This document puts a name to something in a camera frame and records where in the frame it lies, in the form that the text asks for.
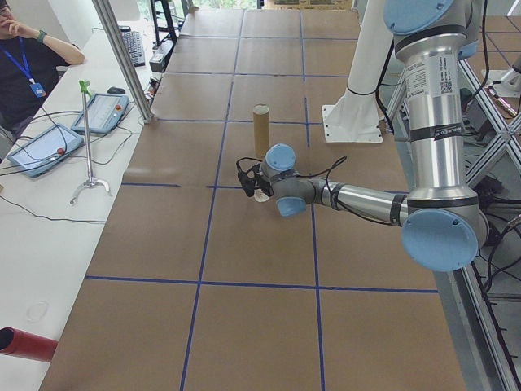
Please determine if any brown cardboard tube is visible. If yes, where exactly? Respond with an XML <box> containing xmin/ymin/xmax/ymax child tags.
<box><xmin>252</xmin><ymin>104</ymin><xmax>271</xmax><ymax>158</ymax></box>

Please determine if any black computer box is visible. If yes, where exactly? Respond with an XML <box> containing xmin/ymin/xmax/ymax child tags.
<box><xmin>147</xmin><ymin>42</ymin><xmax>175</xmax><ymax>73</ymax></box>

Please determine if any blue grey teach pendant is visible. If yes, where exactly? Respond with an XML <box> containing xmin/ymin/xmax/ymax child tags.
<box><xmin>5</xmin><ymin>122</ymin><xmax>85</xmax><ymax>178</ymax></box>
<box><xmin>70</xmin><ymin>92</ymin><xmax>133</xmax><ymax>137</ymax></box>

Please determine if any black keyboard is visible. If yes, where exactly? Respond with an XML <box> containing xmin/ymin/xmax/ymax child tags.
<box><xmin>119</xmin><ymin>29</ymin><xmax>147</xmax><ymax>68</ymax></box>

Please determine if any black metal rack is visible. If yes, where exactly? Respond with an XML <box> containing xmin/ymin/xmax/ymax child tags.
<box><xmin>149</xmin><ymin>0</ymin><xmax>193</xmax><ymax>46</ymax></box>

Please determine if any white side table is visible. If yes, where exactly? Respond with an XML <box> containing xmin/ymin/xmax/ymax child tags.
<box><xmin>0</xmin><ymin>29</ymin><xmax>164</xmax><ymax>370</ymax></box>

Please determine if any person in black shirt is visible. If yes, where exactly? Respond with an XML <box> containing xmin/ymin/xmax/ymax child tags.
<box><xmin>0</xmin><ymin>0</ymin><xmax>87</xmax><ymax>140</ymax></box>

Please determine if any red cylinder tube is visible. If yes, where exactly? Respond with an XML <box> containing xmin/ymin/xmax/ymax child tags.
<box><xmin>0</xmin><ymin>326</ymin><xmax>59</xmax><ymax>363</ymax></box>

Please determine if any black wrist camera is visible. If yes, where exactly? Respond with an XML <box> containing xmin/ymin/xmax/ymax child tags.
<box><xmin>236</xmin><ymin>160</ymin><xmax>256</xmax><ymax>198</ymax></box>

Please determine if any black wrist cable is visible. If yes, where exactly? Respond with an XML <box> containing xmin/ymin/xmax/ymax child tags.
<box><xmin>236</xmin><ymin>156</ymin><xmax>348</xmax><ymax>204</ymax></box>

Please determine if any white camera post with base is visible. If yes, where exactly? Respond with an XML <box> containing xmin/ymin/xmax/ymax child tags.
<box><xmin>321</xmin><ymin>0</ymin><xmax>396</xmax><ymax>144</ymax></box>

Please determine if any silver grabber tool green handle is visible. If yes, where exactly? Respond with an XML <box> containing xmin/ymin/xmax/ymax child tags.
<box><xmin>68</xmin><ymin>78</ymin><xmax>113</xmax><ymax>205</ymax></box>

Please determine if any aluminium frame post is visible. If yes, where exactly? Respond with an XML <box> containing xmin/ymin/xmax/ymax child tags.
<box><xmin>92</xmin><ymin>0</ymin><xmax>155</xmax><ymax>124</ymax></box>

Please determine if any black table cable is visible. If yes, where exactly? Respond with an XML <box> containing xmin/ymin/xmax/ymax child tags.
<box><xmin>0</xmin><ymin>194</ymin><xmax>107</xmax><ymax>225</ymax></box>

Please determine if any clear plastic ring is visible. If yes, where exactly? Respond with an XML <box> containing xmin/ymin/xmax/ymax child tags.
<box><xmin>25</xmin><ymin>300</ymin><xmax>50</xmax><ymax>323</ymax></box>

